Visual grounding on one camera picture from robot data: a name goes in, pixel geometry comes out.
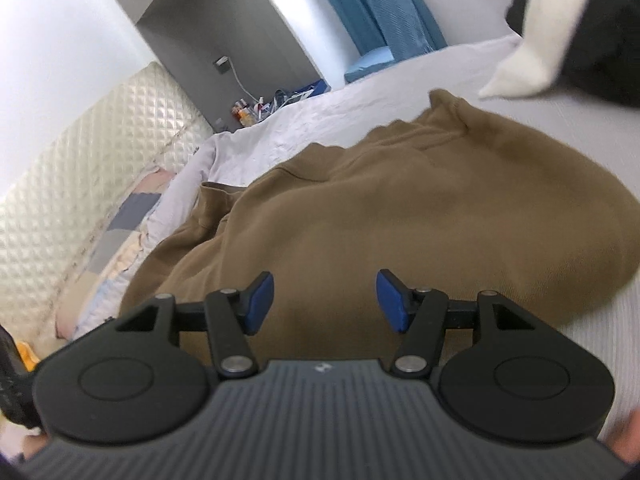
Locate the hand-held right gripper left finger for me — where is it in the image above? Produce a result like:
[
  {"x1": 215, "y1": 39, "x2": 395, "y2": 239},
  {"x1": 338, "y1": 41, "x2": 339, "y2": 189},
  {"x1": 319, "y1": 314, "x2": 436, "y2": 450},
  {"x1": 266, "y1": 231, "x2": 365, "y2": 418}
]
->
[{"x1": 115, "y1": 271, "x2": 275, "y2": 378}]

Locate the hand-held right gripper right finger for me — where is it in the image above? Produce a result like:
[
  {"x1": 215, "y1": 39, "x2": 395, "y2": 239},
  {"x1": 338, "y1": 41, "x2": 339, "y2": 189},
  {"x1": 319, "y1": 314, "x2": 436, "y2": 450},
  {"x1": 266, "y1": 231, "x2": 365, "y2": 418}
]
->
[{"x1": 376, "y1": 268, "x2": 538, "y2": 380}]

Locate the brown hoodie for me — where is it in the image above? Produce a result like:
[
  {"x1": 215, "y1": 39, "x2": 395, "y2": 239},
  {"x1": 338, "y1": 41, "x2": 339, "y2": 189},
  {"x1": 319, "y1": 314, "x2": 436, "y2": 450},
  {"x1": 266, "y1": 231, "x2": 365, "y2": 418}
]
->
[{"x1": 120, "y1": 89, "x2": 638, "y2": 366}]

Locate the person's right forearm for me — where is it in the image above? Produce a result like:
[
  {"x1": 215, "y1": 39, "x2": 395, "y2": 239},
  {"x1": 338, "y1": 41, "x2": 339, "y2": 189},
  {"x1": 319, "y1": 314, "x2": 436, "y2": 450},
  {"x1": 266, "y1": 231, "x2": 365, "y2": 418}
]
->
[{"x1": 602, "y1": 405, "x2": 640, "y2": 468}]

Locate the white duvet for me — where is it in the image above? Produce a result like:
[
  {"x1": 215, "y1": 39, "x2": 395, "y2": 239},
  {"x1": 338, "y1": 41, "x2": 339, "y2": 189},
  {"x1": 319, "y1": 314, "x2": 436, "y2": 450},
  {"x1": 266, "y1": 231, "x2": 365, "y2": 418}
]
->
[{"x1": 75, "y1": 85, "x2": 436, "y2": 338}]

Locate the patchwork pillow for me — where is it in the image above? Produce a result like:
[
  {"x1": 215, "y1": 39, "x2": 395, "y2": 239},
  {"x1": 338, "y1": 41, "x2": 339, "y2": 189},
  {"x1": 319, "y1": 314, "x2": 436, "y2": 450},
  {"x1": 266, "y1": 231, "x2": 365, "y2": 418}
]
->
[{"x1": 55, "y1": 167, "x2": 176, "y2": 341}]

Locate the cluster of small bottles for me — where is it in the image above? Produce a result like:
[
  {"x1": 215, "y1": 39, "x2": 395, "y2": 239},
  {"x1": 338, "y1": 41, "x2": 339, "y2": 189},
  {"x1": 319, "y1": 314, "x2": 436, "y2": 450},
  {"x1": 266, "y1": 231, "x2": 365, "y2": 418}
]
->
[{"x1": 230, "y1": 87, "x2": 331, "y2": 128}]

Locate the cream quilted headboard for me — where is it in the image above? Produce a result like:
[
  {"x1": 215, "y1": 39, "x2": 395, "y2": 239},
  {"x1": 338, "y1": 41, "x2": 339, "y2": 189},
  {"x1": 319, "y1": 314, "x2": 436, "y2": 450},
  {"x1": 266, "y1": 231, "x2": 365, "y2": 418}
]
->
[{"x1": 0, "y1": 61, "x2": 216, "y2": 346}]

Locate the grey wardrobe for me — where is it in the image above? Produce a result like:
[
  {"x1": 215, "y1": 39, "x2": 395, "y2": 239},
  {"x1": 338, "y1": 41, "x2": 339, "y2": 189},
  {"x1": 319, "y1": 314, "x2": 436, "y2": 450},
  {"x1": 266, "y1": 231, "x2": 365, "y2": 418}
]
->
[{"x1": 92, "y1": 0, "x2": 366, "y2": 133}]

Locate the blue covered chair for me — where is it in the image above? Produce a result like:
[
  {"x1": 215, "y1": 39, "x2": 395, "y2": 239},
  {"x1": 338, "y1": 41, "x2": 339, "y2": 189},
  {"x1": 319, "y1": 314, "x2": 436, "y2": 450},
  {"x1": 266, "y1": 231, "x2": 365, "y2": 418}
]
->
[{"x1": 344, "y1": 0, "x2": 448, "y2": 83}]

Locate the black and white garment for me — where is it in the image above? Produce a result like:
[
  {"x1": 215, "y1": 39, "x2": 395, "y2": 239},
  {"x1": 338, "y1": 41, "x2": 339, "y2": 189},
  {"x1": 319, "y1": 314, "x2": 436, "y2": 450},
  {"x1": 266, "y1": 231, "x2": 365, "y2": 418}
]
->
[{"x1": 477, "y1": 0, "x2": 640, "y2": 108}]

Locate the white charging cable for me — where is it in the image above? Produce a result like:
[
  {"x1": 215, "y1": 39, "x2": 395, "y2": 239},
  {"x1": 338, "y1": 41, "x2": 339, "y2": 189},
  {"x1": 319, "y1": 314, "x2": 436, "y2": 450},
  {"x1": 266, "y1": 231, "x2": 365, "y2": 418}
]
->
[{"x1": 227, "y1": 62, "x2": 261, "y2": 106}]

